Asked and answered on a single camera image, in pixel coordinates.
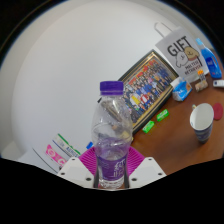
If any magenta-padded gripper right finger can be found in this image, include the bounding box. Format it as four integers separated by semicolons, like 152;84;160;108
124;146;167;189

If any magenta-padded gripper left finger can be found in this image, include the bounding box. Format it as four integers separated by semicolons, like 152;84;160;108
57;146;100;188

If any clear purple-capped water bottle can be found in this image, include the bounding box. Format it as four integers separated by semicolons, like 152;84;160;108
90;80;134;190

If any pink shuttlecock tube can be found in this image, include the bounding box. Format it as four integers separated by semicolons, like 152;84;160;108
45;143;69;168

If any green white shuttlecock tube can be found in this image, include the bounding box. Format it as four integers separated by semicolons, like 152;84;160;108
52;133;82;158

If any white flat board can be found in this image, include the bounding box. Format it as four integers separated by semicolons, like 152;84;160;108
16;147;59;174

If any small green packet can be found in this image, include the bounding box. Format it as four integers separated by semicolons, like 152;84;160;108
156;108;170;122
142;120;156;134

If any blue painted ceramic mug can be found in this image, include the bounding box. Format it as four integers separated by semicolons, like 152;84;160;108
189;102;215;145

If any framed group photo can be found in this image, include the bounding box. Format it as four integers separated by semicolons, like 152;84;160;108
118;49;180;135

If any blue tissue pack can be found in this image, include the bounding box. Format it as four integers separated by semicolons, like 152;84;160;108
171;76;193;102

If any round red coaster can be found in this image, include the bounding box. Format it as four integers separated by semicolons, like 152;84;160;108
212;102;224;121

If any patterned snack packet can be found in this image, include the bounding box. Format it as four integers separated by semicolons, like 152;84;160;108
194;79;209;93

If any colourful puzzle cube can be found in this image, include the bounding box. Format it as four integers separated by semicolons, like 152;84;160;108
197;68;206;81

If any white remote control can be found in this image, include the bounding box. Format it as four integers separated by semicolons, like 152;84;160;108
212;79;224;88

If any white paper gift bag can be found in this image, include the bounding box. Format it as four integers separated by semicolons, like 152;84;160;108
153;21;205;83

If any blue detergent bottle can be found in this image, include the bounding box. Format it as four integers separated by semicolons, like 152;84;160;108
195;37;224;80

